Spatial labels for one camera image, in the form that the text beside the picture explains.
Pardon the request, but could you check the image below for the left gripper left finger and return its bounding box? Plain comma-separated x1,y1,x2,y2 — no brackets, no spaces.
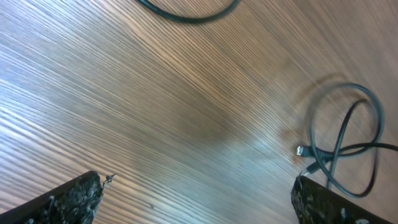
1,171,103,224

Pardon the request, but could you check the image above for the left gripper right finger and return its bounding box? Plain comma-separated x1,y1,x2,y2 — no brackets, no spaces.
291,175,388,224

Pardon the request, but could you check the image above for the black USB cable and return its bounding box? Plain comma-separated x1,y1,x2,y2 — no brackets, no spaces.
295,82,398,198
136,0,241,24

